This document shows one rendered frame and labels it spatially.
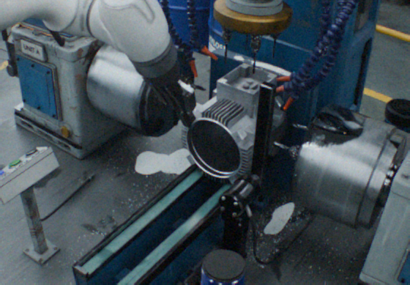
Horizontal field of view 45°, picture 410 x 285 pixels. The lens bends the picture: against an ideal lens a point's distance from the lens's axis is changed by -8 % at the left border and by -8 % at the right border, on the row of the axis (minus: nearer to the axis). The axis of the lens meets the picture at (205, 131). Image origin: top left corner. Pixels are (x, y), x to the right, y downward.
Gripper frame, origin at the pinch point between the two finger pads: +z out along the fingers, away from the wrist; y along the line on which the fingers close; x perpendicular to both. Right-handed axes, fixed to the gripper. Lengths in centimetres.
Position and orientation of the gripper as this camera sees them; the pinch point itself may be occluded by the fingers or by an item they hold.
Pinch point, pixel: (185, 114)
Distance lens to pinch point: 120.1
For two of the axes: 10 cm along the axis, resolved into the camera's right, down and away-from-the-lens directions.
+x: -5.1, 8.0, -3.2
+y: -8.2, -3.5, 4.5
